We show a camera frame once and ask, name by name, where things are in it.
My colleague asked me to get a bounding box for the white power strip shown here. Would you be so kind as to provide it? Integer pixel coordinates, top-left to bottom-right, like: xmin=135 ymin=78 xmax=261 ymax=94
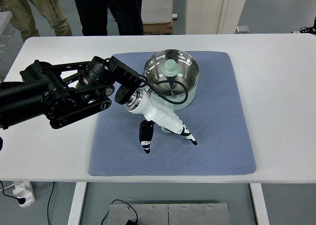
xmin=13 ymin=181 xmax=35 ymax=207

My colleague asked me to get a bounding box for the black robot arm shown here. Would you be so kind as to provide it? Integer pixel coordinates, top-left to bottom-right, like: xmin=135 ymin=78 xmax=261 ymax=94
xmin=0 ymin=56 xmax=142 ymax=130

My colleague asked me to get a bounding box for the small grey floor device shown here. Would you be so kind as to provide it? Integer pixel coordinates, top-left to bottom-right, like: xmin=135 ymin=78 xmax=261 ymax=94
xmin=236 ymin=25 xmax=250 ymax=33

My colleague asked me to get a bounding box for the white cabinet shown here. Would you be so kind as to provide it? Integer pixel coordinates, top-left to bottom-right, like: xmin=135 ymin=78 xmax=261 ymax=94
xmin=141 ymin=0 xmax=173 ymax=24

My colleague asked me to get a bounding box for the black floor cable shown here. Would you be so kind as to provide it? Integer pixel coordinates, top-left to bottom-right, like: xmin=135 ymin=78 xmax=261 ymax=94
xmin=46 ymin=181 xmax=140 ymax=225

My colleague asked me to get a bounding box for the green pot with glass lid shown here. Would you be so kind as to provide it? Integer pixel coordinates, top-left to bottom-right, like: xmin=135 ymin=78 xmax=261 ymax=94
xmin=143 ymin=49 xmax=200 ymax=134

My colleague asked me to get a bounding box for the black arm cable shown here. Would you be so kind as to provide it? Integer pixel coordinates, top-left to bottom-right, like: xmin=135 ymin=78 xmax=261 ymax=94
xmin=137 ymin=74 xmax=188 ymax=105

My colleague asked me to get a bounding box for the cardboard box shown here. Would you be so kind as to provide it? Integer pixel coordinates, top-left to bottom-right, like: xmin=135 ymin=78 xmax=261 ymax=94
xmin=143 ymin=21 xmax=173 ymax=35

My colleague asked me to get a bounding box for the metal base plate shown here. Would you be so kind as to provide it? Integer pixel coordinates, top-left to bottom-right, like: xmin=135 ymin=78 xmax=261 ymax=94
xmin=106 ymin=203 xmax=231 ymax=225

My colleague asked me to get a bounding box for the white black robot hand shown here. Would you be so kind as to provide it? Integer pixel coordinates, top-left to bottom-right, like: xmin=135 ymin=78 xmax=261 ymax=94
xmin=125 ymin=89 xmax=198 ymax=154

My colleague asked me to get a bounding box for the person in khaki trousers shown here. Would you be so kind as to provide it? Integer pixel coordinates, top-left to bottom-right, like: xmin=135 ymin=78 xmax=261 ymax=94
xmin=0 ymin=0 xmax=74 ymax=42

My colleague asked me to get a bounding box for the white plastic bin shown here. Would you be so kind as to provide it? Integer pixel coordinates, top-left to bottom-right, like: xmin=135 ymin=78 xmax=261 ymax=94
xmin=185 ymin=0 xmax=246 ymax=35

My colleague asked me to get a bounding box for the blue textured mat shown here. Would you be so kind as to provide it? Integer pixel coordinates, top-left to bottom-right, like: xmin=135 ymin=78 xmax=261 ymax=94
xmin=88 ymin=51 xmax=256 ymax=176

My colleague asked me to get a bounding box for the white table leg frame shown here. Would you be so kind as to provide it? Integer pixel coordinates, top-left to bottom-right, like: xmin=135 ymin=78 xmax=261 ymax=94
xmin=67 ymin=182 xmax=270 ymax=225

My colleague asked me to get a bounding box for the person in black trousers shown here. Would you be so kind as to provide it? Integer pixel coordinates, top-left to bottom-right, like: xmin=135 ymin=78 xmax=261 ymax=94
xmin=75 ymin=0 xmax=144 ymax=36

